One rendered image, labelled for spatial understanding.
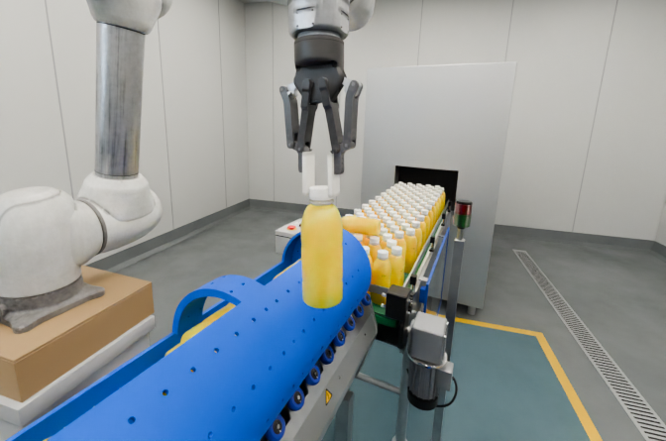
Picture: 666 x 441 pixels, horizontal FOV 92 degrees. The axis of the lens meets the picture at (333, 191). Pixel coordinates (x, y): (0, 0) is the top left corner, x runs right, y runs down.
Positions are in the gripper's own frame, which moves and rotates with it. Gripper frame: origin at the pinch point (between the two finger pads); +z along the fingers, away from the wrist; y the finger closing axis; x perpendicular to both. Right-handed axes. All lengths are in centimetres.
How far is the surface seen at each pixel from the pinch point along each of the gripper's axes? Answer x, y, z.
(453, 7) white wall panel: 455, -24, -178
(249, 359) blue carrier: -10.6, -7.6, 28.0
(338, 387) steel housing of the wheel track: 22, -7, 59
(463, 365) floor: 162, 22, 144
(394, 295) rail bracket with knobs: 51, 1, 45
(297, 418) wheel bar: 5, -9, 53
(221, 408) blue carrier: -17.8, -6.5, 30.0
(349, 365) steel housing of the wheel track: 30, -7, 58
